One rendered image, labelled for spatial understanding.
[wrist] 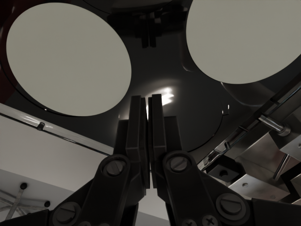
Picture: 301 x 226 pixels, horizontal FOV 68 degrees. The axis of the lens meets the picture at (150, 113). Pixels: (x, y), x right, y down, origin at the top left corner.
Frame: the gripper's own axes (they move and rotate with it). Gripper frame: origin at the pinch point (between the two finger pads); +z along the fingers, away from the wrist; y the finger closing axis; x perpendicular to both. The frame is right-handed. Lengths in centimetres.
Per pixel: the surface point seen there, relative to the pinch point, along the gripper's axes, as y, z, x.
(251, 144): 11.5, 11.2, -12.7
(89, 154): -11.3, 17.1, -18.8
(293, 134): 14.2, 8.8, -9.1
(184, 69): 3.0, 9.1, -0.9
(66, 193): -81, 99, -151
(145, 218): -20, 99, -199
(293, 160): 17.5, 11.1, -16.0
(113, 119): -3.9, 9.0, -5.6
